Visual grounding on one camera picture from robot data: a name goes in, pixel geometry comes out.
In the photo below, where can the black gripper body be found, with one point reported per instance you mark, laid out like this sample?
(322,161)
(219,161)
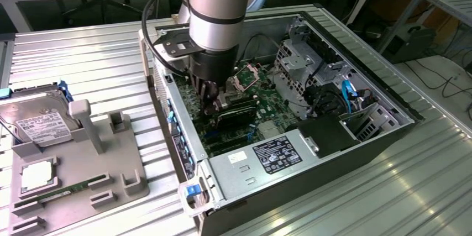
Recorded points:
(215,64)

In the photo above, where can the graphics card with metal bracket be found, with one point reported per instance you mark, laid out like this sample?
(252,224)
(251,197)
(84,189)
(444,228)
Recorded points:
(236,118)

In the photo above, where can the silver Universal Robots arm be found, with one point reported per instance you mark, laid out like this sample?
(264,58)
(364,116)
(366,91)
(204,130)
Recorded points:
(218,12)

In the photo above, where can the CPU socket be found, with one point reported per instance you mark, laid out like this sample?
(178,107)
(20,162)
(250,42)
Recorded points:
(227,96)

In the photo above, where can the black RAM slot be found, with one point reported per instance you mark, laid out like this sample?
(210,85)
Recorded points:
(246,104)
(243,98)
(244,101)

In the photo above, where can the metal socket cover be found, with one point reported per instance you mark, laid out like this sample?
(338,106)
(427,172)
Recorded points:
(255,78)

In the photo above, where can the blue slot latch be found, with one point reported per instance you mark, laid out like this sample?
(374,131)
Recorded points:
(186,148)
(170,115)
(180,138)
(190,161)

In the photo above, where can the long black expansion slot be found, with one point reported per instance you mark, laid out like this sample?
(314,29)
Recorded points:
(224,139)
(228,147)

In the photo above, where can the small blue board connector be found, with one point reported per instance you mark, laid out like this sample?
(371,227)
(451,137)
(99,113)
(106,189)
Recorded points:
(250,135)

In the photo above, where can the green motherboard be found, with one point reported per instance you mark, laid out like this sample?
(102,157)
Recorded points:
(275,111)

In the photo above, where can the silver chipset heatsink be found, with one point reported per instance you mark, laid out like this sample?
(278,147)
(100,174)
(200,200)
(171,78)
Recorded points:
(270,128)

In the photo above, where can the silver metal drive cage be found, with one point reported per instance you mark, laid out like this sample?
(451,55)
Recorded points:
(295,81)

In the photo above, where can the silver power supply unit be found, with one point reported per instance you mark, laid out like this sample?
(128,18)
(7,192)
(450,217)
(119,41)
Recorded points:
(230,180)

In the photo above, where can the black plastic shroud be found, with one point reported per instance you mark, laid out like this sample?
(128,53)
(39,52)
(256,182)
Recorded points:
(324,136)

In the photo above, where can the blue case release latch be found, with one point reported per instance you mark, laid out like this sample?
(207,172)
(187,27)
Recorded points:
(192,191)

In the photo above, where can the black office chair base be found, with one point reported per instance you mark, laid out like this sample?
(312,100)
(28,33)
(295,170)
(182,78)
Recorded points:
(107,1)

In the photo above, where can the silver disk bay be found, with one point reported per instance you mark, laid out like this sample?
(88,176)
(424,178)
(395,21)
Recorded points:
(380,118)

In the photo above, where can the open black PC case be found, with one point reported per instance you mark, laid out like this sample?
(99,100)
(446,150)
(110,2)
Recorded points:
(295,208)

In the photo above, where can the grey plastic parts rack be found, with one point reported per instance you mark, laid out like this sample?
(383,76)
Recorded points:
(74,175)

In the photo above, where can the silver hard disk drive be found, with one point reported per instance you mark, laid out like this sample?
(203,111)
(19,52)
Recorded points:
(40,125)

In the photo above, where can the black box device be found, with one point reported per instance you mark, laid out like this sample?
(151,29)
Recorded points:
(412,45)

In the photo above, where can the green RAM stick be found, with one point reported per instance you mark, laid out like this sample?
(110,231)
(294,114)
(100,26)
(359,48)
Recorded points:
(55,193)

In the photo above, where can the silver CPU chip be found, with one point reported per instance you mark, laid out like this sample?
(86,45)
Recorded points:
(36,175)

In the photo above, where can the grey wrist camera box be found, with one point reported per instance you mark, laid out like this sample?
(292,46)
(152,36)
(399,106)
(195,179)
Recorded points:
(176,46)

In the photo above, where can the dark metal frame post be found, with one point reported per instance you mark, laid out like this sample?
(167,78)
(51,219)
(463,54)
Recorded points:
(6,62)

